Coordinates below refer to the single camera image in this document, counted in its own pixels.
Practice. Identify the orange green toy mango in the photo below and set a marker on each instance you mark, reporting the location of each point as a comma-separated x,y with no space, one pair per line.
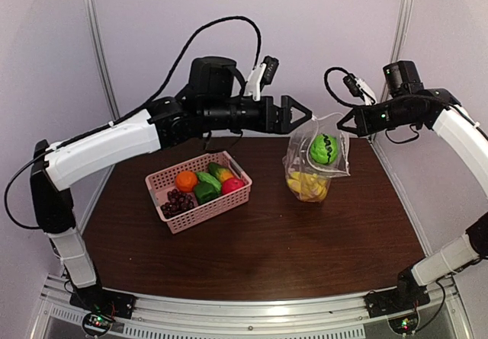
220,172

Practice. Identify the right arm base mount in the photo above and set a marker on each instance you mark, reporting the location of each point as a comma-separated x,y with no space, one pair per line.
396,301

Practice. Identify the green toy watermelon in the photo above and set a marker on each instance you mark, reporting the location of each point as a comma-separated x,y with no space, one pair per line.
324,149

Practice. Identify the left round circuit board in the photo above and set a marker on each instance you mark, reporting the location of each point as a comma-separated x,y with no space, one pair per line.
96,324

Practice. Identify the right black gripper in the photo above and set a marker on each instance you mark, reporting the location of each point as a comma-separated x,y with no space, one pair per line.
364,127

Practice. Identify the round circuit board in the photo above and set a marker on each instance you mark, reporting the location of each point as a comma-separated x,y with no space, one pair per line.
404,324
96,324

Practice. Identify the pink perforated plastic basket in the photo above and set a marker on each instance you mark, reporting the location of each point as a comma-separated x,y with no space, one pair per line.
161,182

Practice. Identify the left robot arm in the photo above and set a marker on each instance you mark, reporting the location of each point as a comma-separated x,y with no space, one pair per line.
216,97

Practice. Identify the green toy pepper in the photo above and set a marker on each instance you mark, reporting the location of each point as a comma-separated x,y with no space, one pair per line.
208,188

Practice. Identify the left aluminium frame post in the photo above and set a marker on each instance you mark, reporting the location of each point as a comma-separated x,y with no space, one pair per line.
100,58

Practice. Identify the clear zip top bag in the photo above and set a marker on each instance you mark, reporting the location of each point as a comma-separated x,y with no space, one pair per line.
298,157

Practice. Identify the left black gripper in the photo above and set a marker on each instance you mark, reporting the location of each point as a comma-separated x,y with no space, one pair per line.
268,123

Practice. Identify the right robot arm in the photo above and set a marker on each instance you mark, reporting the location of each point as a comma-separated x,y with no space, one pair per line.
439,111

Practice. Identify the yellow toy banana bunch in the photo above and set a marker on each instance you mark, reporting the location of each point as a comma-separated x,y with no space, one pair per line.
324,188

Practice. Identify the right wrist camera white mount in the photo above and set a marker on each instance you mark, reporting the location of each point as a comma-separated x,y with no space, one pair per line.
359,88

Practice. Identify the aluminium frame post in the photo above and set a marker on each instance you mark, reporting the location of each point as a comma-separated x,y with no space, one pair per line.
402,26
100,58

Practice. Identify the front aluminium rail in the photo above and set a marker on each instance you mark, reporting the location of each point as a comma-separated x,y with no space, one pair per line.
344,316

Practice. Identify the orange toy orange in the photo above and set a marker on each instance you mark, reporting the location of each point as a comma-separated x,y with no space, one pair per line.
185,181

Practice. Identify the red toy apple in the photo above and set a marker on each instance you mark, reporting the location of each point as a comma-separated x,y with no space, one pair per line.
232,184

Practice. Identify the yellow toy lemon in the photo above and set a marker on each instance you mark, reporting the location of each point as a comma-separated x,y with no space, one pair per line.
304,184

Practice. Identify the dark purple toy grapes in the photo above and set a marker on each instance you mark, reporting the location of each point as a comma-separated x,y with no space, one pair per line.
178,202

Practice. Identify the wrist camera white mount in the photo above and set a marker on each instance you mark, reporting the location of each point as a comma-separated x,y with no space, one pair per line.
359,88
261,76

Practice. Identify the right round circuit board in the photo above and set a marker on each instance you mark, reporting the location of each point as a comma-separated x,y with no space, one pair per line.
404,324

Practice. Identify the right aluminium frame post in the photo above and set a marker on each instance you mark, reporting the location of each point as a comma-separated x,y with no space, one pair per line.
402,26

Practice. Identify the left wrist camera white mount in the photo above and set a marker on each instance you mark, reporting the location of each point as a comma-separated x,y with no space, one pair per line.
261,76

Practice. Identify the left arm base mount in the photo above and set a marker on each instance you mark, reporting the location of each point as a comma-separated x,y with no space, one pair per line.
102,301

